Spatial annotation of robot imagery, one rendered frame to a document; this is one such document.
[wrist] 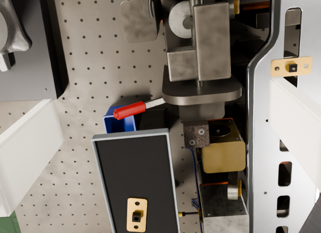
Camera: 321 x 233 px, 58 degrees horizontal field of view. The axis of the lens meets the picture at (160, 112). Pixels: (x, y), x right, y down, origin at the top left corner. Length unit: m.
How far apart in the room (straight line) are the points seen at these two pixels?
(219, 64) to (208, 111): 0.16
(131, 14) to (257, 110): 0.35
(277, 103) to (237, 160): 0.48
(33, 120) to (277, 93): 0.13
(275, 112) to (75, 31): 0.84
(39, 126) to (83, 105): 0.86
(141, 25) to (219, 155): 0.31
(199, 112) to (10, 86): 0.64
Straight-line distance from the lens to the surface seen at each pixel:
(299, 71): 0.69
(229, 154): 0.64
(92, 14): 0.95
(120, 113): 0.51
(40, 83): 0.98
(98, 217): 1.28
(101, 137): 0.53
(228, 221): 0.70
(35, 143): 0.16
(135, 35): 0.54
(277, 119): 0.17
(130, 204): 0.60
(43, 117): 0.17
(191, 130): 0.58
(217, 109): 0.58
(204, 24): 0.43
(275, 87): 0.17
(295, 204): 0.87
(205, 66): 0.44
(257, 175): 0.78
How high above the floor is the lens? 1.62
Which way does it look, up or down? 67 degrees down
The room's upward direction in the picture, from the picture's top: 175 degrees counter-clockwise
